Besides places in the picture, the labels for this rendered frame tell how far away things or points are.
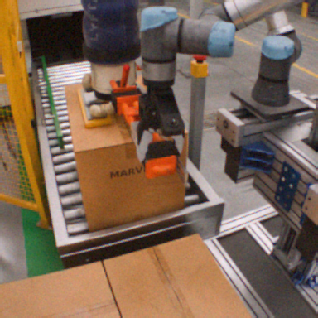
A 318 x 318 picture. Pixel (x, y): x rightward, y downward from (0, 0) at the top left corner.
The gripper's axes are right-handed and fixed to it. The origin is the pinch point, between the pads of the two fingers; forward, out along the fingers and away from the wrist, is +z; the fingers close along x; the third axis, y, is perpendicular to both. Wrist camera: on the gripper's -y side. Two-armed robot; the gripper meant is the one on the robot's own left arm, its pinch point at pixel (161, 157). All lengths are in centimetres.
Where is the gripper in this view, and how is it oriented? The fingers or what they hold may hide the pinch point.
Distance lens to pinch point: 83.2
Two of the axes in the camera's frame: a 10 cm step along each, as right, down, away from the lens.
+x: -9.5, 1.7, -2.5
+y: -3.0, -5.4, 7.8
